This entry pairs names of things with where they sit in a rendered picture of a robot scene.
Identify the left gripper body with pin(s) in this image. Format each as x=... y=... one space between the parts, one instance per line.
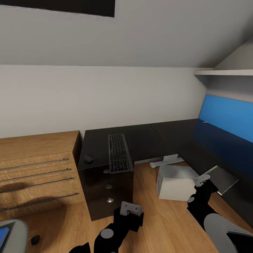
x=130 y=222

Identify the keyboard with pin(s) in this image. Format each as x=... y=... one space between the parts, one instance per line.
x=119 y=157

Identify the notebook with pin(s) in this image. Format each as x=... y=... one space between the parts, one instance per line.
x=221 y=179

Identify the mouse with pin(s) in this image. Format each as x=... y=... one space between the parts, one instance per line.
x=87 y=158

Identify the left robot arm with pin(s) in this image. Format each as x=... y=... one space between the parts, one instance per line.
x=110 y=238

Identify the swivel chair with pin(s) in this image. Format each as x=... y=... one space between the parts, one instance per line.
x=17 y=238

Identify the cabinet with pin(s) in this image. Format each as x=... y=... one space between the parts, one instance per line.
x=105 y=192
x=39 y=173

